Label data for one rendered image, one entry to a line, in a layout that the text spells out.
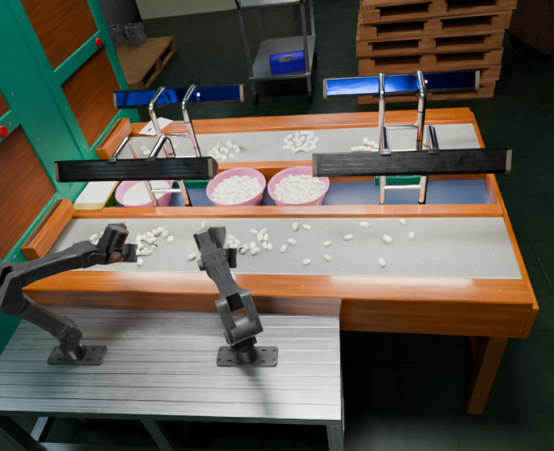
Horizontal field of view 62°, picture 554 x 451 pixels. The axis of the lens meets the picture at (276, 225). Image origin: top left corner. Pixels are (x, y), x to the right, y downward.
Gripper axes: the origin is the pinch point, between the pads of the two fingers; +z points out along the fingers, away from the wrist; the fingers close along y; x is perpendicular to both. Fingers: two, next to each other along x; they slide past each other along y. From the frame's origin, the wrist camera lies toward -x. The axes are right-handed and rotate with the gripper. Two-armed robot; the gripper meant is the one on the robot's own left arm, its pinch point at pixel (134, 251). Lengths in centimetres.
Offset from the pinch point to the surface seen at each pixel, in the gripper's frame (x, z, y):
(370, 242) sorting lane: -2, 21, -84
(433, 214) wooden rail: -13, 30, -108
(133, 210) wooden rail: -14.4, 31.1, 16.9
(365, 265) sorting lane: 5, 12, -83
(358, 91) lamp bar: -64, 43, -79
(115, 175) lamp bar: -27.4, 0.0, 7.1
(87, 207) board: -16, 31, 39
